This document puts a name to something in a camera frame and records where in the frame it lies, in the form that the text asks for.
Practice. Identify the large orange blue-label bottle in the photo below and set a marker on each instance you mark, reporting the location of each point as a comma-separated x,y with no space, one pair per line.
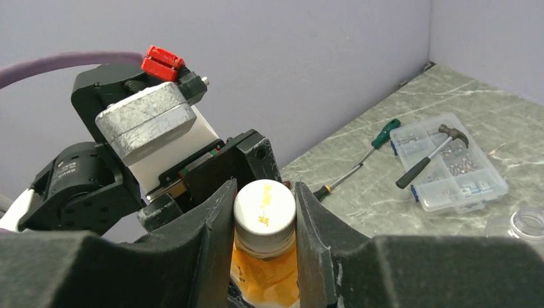
268,282

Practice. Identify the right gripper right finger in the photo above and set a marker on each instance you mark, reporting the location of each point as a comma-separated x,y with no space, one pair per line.
340,267

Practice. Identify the small hammer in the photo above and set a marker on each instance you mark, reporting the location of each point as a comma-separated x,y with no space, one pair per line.
452,134

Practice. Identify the clear plastic tray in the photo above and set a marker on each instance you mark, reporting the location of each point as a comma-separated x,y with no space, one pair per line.
459,179

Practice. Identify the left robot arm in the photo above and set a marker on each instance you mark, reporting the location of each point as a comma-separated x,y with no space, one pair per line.
86,186

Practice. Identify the white large bottle cap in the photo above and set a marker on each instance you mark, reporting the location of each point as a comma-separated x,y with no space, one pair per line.
265,217

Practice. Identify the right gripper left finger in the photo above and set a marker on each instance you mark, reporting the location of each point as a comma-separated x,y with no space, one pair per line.
185,263

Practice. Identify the green handled screwdriver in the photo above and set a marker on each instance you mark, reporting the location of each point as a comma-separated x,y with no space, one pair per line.
380,140

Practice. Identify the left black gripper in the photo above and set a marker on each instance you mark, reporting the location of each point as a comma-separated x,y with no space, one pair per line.
245,158

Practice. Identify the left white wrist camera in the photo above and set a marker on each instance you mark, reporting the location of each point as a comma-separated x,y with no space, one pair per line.
159,126

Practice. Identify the clear plastic bottle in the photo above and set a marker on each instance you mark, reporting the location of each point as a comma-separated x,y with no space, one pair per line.
526,224

